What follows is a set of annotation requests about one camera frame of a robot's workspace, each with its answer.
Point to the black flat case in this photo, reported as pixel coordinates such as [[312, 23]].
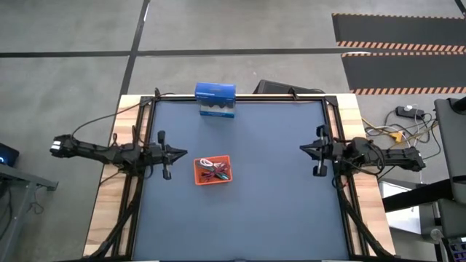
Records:
[[273, 87]]

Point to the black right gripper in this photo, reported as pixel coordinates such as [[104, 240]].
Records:
[[327, 151]]

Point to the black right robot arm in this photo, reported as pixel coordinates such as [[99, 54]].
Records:
[[400, 158]]

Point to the black power strip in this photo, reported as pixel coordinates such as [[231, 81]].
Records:
[[409, 112]]

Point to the blue-grey table mat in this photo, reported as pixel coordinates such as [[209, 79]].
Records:
[[255, 218]]

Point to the black device blue light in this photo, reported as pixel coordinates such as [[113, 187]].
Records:
[[7, 154]]

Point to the orange plastic basket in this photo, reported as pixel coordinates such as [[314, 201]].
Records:
[[198, 180]]

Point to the grey machine housing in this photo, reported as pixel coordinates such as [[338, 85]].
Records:
[[453, 145]]

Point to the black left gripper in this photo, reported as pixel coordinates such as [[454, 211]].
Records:
[[160, 154]]

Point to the grey desk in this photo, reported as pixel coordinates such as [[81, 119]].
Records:
[[18, 182]]

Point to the blue Sony PlayStation box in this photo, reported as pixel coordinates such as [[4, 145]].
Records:
[[215, 92]]

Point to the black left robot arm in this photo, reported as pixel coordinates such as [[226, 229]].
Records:
[[94, 151]]

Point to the black striped floor ramp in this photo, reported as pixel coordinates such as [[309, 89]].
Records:
[[400, 29], [404, 72]]

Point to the black aluminium rig frame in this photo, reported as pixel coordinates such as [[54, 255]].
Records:
[[153, 109]]

